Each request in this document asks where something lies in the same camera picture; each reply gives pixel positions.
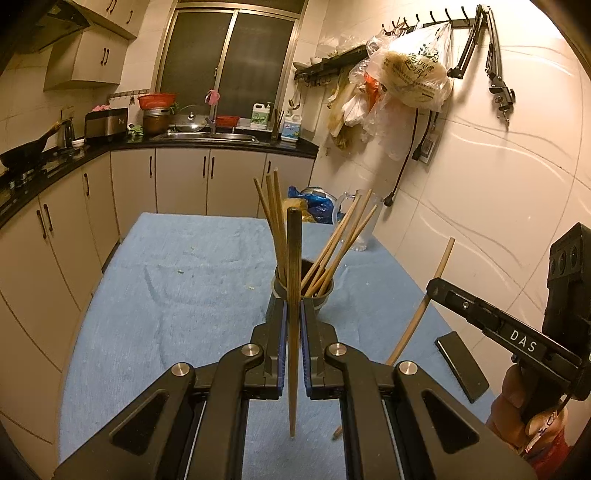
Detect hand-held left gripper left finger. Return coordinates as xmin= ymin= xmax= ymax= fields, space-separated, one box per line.
xmin=53 ymin=299 xmax=289 ymax=480

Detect large clear plastic bag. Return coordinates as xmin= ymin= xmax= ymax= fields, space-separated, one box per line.
xmin=369 ymin=23 xmax=453 ymax=112

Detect black phone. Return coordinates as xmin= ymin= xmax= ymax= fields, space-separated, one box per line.
xmin=435 ymin=331 xmax=490 ymax=403

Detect black hook rail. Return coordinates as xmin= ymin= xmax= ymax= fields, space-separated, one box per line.
xmin=383 ymin=4 xmax=481 ymax=33

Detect kitchen window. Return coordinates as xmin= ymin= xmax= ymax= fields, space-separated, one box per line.
xmin=154 ymin=0 xmax=308 ymax=109

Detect blue plastic bag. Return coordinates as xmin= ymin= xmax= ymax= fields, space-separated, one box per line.
xmin=288 ymin=185 xmax=342 ymax=224

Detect beige lower cabinets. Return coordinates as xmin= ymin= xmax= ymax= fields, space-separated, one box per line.
xmin=0 ymin=148 xmax=317 ymax=467

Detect person's right hand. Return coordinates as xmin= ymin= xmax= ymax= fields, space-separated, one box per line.
xmin=487 ymin=362 xmax=561 ymax=450

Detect white jug green label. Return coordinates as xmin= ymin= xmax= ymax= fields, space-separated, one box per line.
xmin=250 ymin=102 xmax=274 ymax=130

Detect black wall shelf rack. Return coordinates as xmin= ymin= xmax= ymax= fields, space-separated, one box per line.
xmin=293 ymin=44 xmax=370 ymax=86

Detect red basin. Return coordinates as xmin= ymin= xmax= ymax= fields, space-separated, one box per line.
xmin=137 ymin=93 xmax=177 ymax=110

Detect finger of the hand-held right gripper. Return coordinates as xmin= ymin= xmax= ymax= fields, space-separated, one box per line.
xmin=426 ymin=277 xmax=505 ymax=341

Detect dark round chopstick holder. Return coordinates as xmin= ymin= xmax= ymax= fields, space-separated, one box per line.
xmin=265 ymin=258 xmax=335 ymax=324

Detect wall socket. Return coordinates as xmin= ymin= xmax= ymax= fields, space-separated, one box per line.
xmin=411 ymin=136 xmax=437 ymax=164

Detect black wok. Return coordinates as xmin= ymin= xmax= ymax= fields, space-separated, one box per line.
xmin=0 ymin=121 xmax=61 ymax=169

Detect steel box appliance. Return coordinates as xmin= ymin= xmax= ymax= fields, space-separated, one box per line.
xmin=84 ymin=108 xmax=129 ymax=139

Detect group of wooden chopsticks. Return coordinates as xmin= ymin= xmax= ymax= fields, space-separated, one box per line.
xmin=253 ymin=168 xmax=379 ymax=298

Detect brown pot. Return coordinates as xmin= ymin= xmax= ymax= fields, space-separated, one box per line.
xmin=142 ymin=108 xmax=174 ymax=134

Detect black countertop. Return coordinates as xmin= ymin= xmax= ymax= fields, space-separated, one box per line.
xmin=0 ymin=136 xmax=319 ymax=227

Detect clear glass mug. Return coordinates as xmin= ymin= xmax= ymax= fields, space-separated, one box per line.
xmin=333 ymin=188 xmax=385 ymax=252

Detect glass pot lid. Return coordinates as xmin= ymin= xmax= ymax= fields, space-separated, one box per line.
xmin=168 ymin=107 xmax=213 ymax=134

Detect bunch of hanging plastic bags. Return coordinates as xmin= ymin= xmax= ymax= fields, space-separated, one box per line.
xmin=328 ymin=41 xmax=416 ymax=160

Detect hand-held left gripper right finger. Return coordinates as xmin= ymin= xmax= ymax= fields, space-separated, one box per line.
xmin=300 ymin=299 xmax=539 ymax=480

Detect yellow plastic bag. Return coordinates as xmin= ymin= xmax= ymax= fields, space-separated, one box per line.
xmin=281 ymin=198 xmax=309 ymax=220

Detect dark brown wooden chopstick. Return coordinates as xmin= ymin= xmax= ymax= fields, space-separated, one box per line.
xmin=286 ymin=208 xmax=303 ymax=438

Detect black range hood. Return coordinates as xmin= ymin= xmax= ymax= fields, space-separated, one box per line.
xmin=18 ymin=0 xmax=90 ymax=54

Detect faucet with pink cloth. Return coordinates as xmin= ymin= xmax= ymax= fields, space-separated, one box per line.
xmin=205 ymin=89 xmax=221 ymax=134

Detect steel sink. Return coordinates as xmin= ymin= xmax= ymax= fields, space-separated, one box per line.
xmin=152 ymin=129 xmax=259 ymax=144

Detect black power cable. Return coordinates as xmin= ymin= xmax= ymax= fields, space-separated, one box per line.
xmin=383 ymin=108 xmax=421 ymax=206

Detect beige cabinets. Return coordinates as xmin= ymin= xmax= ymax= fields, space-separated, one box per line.
xmin=0 ymin=148 xmax=317 ymax=467
xmin=44 ymin=0 xmax=151 ymax=90

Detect beige upper cabinets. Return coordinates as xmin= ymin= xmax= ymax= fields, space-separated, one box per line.
xmin=44 ymin=0 xmax=151 ymax=90

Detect blue tablecloth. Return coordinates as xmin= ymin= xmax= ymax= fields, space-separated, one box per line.
xmin=59 ymin=212 xmax=509 ymax=480

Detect white jug blue label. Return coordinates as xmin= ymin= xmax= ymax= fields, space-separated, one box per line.
xmin=281 ymin=110 xmax=303 ymax=141

